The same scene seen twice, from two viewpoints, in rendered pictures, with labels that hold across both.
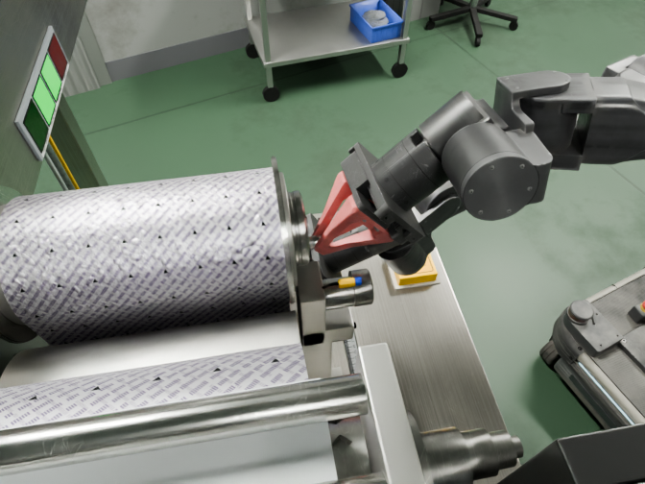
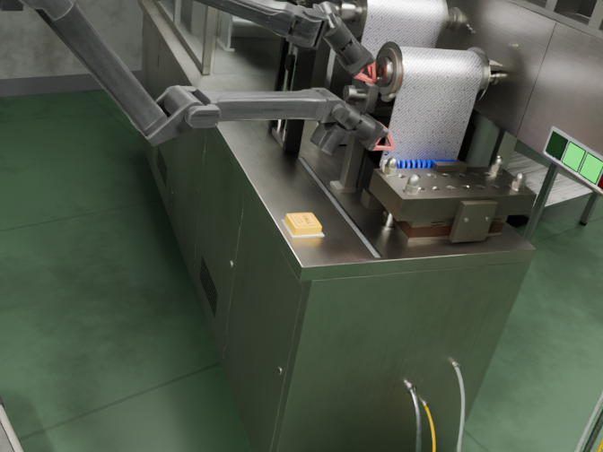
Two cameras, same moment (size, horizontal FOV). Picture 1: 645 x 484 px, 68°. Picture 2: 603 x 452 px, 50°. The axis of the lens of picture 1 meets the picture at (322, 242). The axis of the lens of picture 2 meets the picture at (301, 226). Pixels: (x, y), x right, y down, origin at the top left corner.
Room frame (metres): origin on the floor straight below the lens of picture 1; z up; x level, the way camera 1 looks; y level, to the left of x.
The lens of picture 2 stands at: (1.81, -0.55, 1.69)
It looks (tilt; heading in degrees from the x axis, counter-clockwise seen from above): 30 degrees down; 164
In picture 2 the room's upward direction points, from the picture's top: 10 degrees clockwise
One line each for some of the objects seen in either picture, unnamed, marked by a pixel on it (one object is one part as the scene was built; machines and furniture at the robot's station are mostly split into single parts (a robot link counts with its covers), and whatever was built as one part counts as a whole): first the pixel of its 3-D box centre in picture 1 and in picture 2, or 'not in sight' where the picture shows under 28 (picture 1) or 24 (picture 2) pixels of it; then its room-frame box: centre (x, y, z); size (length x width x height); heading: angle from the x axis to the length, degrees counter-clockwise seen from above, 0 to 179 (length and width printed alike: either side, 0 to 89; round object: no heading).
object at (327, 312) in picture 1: (325, 344); (353, 138); (0.28, 0.00, 1.05); 0.06 x 0.05 x 0.31; 99
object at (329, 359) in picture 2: not in sight; (258, 184); (-0.63, -0.06, 0.43); 2.52 x 0.64 x 0.86; 9
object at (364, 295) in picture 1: (361, 287); (349, 93); (0.28, -0.04, 1.18); 0.04 x 0.02 x 0.04; 9
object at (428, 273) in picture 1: (412, 264); (302, 223); (0.50, -0.16, 0.91); 0.07 x 0.07 x 0.02; 9
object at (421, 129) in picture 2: not in sight; (426, 133); (0.34, 0.17, 1.11); 0.23 x 0.01 x 0.18; 99
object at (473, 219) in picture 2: not in sight; (473, 221); (0.54, 0.26, 0.96); 0.10 x 0.03 x 0.11; 99
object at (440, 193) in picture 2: not in sight; (452, 191); (0.45, 0.23, 1.00); 0.40 x 0.16 x 0.06; 99
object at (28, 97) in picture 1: (45, 88); (583, 162); (0.64, 0.42, 1.18); 0.25 x 0.01 x 0.07; 9
